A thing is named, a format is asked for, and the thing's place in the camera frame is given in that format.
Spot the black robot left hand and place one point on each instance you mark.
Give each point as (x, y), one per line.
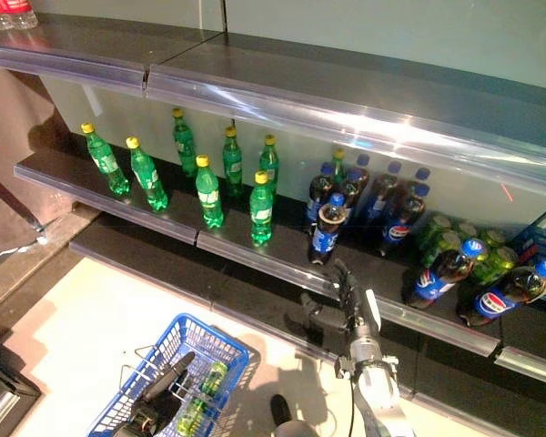
(159, 400)

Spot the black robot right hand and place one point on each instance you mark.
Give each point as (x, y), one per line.
(359, 314)

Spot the cola bottle blue label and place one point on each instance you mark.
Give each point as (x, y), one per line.
(500, 296)
(355, 186)
(323, 239)
(422, 173)
(400, 227)
(439, 277)
(380, 196)
(362, 159)
(317, 191)

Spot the blue cardboard drink carton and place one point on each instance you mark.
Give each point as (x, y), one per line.
(539, 241)

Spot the green soda can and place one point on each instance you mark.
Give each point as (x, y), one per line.
(441, 250)
(465, 229)
(493, 236)
(493, 266)

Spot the black robot right foot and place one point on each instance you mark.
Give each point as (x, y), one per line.
(280, 407)

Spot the silver robot right leg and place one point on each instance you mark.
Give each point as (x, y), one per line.
(296, 430)

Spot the clear water bottle red label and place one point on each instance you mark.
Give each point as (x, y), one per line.
(0, 13)
(25, 13)

